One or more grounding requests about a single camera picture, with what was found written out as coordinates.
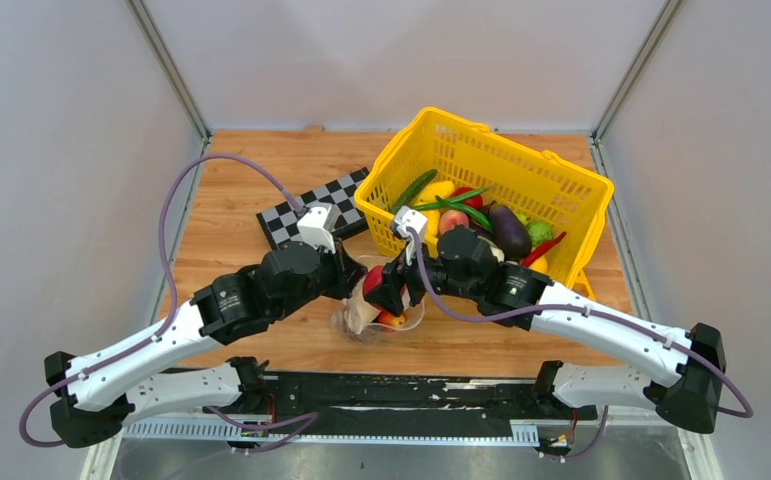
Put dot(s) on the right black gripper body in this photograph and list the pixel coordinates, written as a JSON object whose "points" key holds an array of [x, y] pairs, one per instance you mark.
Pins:
{"points": [[397, 274]]}

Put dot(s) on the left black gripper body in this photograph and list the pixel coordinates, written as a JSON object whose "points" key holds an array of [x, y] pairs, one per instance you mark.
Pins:
{"points": [[332, 280]]}

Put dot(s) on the clear polka dot zip bag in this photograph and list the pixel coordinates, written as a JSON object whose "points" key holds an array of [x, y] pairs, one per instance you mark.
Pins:
{"points": [[374, 331]]}

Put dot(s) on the red apple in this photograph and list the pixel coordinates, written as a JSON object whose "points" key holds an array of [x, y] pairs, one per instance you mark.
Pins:
{"points": [[372, 280]]}

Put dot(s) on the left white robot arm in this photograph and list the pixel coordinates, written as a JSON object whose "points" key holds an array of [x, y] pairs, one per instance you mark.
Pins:
{"points": [[98, 394]]}

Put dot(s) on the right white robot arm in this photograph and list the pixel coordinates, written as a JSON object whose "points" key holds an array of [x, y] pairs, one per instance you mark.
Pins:
{"points": [[677, 373]]}

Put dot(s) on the pink peach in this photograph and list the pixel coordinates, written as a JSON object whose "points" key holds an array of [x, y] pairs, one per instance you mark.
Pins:
{"points": [[452, 219]]}

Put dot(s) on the black grey chessboard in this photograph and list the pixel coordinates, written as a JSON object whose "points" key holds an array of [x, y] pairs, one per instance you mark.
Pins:
{"points": [[279, 222]]}

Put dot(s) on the purple eggplant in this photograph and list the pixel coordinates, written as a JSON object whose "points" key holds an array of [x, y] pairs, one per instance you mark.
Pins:
{"points": [[509, 232]]}

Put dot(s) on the red bell pepper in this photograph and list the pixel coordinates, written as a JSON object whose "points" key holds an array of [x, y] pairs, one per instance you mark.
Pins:
{"points": [[472, 197]]}

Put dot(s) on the green bean pods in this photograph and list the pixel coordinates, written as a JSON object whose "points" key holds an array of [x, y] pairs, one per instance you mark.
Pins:
{"points": [[460, 203]]}

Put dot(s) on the yellow bell pepper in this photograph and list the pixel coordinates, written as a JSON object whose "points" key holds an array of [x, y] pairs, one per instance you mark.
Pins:
{"points": [[427, 196]]}

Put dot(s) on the yellow lemon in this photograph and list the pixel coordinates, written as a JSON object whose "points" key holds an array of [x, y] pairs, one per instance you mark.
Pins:
{"points": [[540, 265]]}

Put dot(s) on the red chili pepper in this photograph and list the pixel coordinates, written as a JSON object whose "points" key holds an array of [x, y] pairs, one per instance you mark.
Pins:
{"points": [[542, 249]]}

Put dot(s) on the green lettuce head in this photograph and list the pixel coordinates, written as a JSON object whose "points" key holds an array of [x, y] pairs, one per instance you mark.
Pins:
{"points": [[539, 232]]}

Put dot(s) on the green cucumber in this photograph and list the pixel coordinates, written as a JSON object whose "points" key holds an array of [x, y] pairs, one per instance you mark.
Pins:
{"points": [[413, 190]]}

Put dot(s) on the yellow plastic basket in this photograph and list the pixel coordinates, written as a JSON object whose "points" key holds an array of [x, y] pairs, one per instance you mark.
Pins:
{"points": [[539, 185]]}

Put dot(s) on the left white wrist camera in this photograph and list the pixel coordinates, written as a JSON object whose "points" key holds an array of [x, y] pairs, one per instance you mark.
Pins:
{"points": [[316, 226]]}

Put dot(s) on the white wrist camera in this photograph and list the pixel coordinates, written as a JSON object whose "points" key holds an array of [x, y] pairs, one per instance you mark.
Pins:
{"points": [[316, 226], [410, 225]]}

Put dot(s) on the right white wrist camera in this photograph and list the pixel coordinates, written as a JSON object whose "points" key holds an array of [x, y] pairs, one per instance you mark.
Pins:
{"points": [[410, 225]]}

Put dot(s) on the yellow triangle frame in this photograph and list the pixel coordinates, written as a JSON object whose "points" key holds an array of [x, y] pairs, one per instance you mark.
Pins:
{"points": [[583, 286]]}

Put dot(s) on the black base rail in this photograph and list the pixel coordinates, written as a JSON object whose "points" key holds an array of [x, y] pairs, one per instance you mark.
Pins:
{"points": [[403, 405]]}

